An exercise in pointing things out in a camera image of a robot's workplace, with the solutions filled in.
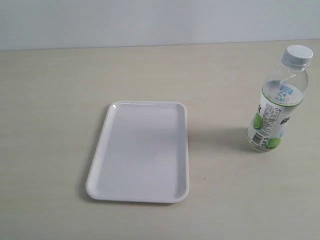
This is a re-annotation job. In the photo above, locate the clear plastic drink bottle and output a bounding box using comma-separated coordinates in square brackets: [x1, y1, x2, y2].
[247, 57, 311, 152]

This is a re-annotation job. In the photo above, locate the white bottle cap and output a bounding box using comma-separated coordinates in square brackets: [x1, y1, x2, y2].
[282, 44, 314, 70]

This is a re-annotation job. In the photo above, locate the white plastic tray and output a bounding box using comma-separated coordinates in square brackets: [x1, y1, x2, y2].
[85, 100, 190, 204]

